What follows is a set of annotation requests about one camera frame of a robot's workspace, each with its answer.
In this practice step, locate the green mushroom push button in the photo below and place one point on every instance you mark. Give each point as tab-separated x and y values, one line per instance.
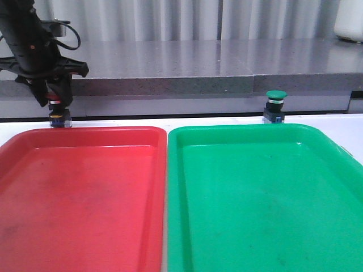
273	113

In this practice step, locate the green plastic tray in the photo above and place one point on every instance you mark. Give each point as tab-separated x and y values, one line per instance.
262	198

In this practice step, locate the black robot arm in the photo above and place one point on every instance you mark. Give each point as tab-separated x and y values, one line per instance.
17	10

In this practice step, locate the red mushroom push button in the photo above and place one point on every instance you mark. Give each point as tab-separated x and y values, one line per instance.
59	116

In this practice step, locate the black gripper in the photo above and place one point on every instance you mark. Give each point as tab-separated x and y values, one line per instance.
36	56

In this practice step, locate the white container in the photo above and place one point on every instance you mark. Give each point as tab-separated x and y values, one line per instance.
348	23

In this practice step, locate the red plastic tray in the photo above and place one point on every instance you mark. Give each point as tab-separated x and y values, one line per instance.
83	199

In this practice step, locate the grey stone platform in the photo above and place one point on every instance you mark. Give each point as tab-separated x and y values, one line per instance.
216	78

